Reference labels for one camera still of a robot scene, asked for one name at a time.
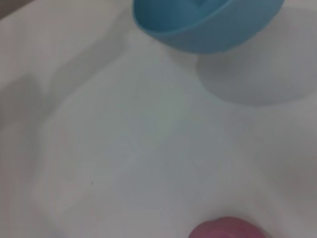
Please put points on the blue bowl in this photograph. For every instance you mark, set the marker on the blue bowl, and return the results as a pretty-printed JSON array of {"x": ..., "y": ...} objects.
[{"x": 198, "y": 27}]

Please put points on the pink peach with green leaf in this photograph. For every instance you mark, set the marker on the pink peach with green leaf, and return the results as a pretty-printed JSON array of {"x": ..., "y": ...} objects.
[{"x": 227, "y": 229}]

